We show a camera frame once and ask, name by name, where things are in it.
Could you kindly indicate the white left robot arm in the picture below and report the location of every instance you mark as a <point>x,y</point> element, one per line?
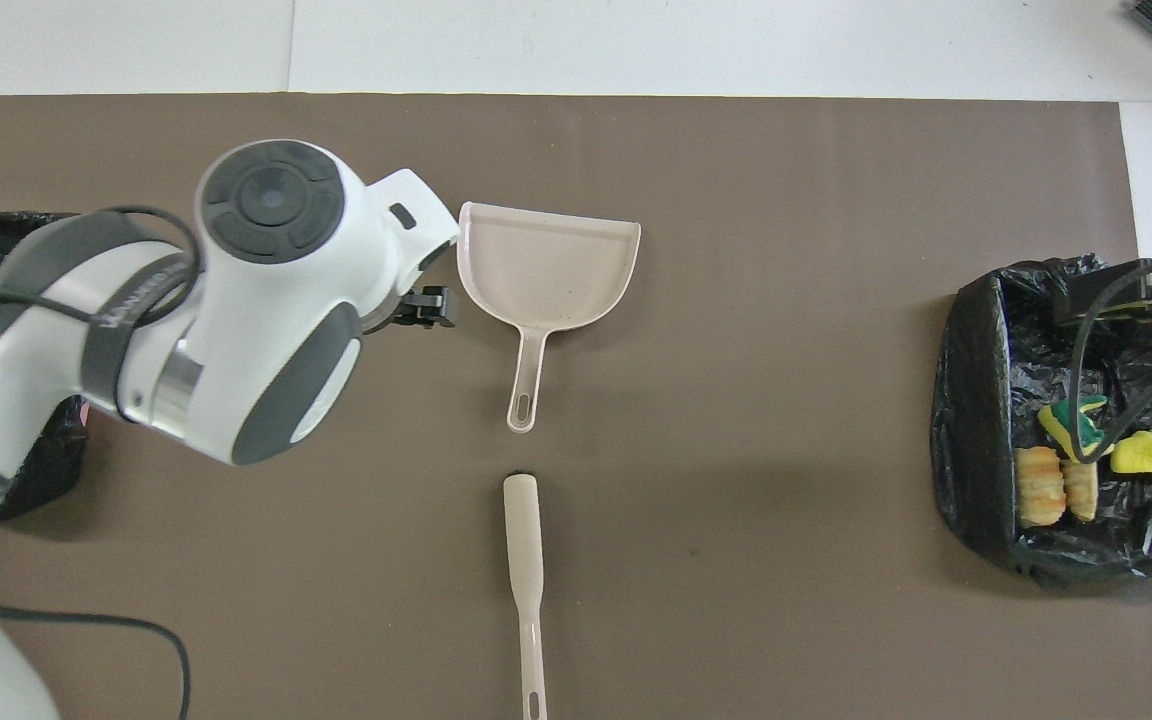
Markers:
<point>266,300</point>

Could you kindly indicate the pale striped bread piece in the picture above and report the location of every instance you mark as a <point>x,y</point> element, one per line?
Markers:
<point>1040,487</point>
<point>1082,492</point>

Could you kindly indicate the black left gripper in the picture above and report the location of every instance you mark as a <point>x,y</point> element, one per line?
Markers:
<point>406,310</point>

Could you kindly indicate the beige plastic dustpan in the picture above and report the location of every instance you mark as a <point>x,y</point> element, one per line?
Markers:
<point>546,265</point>

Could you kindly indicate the pink bin with black bag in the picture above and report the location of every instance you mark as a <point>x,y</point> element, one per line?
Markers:
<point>46,470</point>

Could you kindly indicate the brown table mat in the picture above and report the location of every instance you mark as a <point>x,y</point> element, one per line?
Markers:
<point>636,500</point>

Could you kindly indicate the black bag lined bin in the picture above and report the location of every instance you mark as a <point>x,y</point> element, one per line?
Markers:
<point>976,400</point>

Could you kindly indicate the beige hand brush black bristles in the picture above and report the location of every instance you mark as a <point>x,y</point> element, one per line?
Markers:
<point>524,540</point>

